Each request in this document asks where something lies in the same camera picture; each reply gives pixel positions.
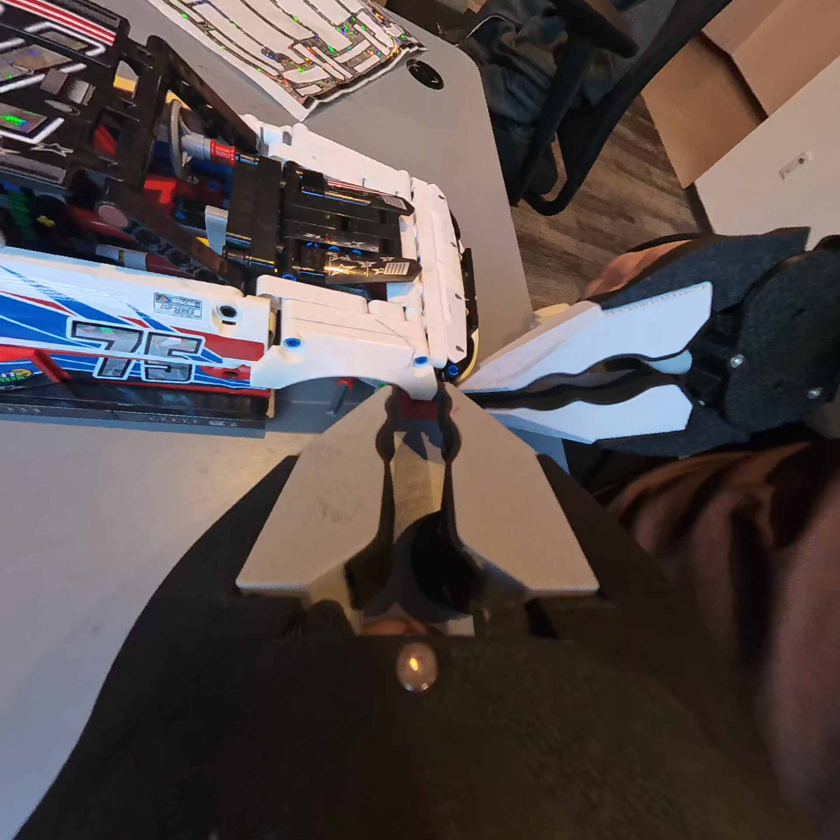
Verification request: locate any cardboard box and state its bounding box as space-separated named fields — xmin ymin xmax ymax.
xmin=640 ymin=0 xmax=840 ymax=189

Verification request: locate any toy brick race car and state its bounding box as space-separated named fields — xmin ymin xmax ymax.
xmin=0 ymin=0 xmax=481 ymax=421

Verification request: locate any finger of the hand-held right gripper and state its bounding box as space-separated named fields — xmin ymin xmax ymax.
xmin=459 ymin=281 xmax=715 ymax=398
xmin=486 ymin=377 xmax=695 ymax=446

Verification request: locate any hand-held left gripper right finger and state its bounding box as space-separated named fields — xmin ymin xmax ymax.
xmin=438 ymin=382 xmax=601 ymax=605

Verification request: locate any holographic sticker sheet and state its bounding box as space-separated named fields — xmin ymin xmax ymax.
xmin=147 ymin=0 xmax=427 ymax=122

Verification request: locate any black office chair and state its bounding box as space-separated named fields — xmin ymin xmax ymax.
xmin=459 ymin=0 xmax=732 ymax=217

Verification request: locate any grey desk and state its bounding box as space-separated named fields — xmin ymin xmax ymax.
xmin=0 ymin=0 xmax=572 ymax=834

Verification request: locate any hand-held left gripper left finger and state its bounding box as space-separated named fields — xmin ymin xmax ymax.
xmin=235 ymin=386 xmax=398 ymax=608

